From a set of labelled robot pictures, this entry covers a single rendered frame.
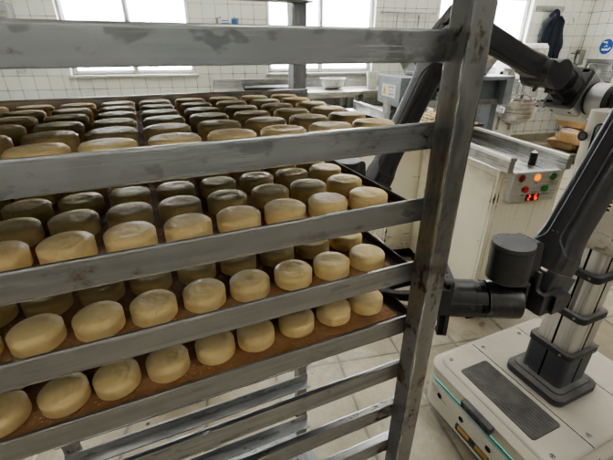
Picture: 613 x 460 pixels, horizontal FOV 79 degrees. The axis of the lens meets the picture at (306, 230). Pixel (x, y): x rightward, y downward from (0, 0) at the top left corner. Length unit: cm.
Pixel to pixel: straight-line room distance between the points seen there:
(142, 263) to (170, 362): 17
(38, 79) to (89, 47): 519
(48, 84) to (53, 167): 515
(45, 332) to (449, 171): 45
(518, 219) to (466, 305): 145
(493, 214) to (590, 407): 82
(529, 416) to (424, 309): 102
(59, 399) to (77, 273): 18
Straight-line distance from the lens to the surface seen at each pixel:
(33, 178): 35
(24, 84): 558
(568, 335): 148
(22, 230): 48
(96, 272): 38
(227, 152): 35
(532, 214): 206
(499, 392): 153
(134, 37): 33
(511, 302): 62
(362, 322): 55
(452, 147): 43
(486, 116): 275
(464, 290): 60
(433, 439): 167
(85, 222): 47
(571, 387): 161
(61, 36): 33
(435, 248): 48
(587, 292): 140
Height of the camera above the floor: 132
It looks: 26 degrees down
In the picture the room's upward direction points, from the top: straight up
